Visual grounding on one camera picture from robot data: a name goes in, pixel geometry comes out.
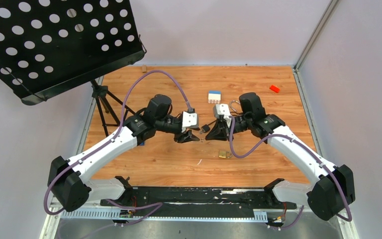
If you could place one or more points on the black tripod stand legs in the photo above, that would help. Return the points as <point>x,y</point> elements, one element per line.
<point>100,94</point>

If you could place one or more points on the red small block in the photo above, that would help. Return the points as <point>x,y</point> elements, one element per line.
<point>274,88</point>

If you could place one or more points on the black perforated music stand desk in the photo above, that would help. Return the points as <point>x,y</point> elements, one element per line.
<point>48,47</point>

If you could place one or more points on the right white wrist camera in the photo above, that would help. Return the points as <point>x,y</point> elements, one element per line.
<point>221,111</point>

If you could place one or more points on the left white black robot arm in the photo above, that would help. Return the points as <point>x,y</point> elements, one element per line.
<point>70,180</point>

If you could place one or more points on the aluminium frame rails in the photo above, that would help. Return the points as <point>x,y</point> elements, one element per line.
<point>331,188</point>

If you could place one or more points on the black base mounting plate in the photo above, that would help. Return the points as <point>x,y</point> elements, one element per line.
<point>203,202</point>

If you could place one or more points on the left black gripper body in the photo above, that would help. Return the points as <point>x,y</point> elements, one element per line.
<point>174,123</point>

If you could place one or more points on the white blue toy block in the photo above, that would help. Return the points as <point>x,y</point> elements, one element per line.
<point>214,97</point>

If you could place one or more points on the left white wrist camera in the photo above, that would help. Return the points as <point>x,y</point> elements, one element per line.
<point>194,120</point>

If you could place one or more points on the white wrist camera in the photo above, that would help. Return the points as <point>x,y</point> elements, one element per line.
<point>221,111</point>
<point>194,120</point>

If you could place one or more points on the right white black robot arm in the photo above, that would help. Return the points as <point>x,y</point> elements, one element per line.
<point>331,188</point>

